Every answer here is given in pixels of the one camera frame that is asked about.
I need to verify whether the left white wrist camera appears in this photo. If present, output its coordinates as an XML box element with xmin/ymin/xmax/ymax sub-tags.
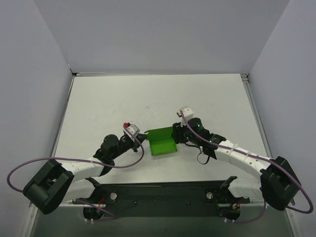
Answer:
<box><xmin>123</xmin><ymin>122</ymin><xmax>140</xmax><ymax>142</ymax></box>

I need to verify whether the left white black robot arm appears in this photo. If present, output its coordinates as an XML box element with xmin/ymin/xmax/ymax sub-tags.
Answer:
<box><xmin>22</xmin><ymin>133</ymin><xmax>140</xmax><ymax>214</ymax></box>

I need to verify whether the green paper box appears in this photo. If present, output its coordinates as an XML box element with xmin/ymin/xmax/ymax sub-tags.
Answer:
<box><xmin>145</xmin><ymin>127</ymin><xmax>177</xmax><ymax>156</ymax></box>

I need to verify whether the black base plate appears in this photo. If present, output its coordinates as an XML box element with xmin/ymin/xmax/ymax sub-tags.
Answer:
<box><xmin>86</xmin><ymin>180</ymin><xmax>250</xmax><ymax>218</ymax></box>

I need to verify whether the aluminium frame rail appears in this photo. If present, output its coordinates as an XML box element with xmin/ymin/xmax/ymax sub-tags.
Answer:
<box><xmin>240</xmin><ymin>74</ymin><xmax>272</xmax><ymax>158</ymax></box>

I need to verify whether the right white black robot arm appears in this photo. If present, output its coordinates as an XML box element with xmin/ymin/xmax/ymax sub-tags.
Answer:
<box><xmin>171</xmin><ymin>118</ymin><xmax>302</xmax><ymax>211</ymax></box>

